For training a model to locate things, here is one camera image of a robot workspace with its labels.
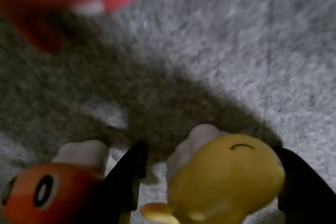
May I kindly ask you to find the yellow egg sushi toy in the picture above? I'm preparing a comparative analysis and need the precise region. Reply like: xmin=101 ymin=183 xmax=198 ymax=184
xmin=141 ymin=124 xmax=286 ymax=224

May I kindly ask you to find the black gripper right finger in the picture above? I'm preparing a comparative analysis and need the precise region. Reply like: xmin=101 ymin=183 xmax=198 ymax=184
xmin=275 ymin=146 xmax=336 ymax=224

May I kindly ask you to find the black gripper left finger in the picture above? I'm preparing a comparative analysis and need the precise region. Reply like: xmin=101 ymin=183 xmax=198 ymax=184
xmin=89 ymin=142 xmax=148 ymax=224

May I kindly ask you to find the orange shrimp sushi toy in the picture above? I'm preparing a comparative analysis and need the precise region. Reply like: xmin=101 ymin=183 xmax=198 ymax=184
xmin=0 ymin=140 xmax=111 ymax=224

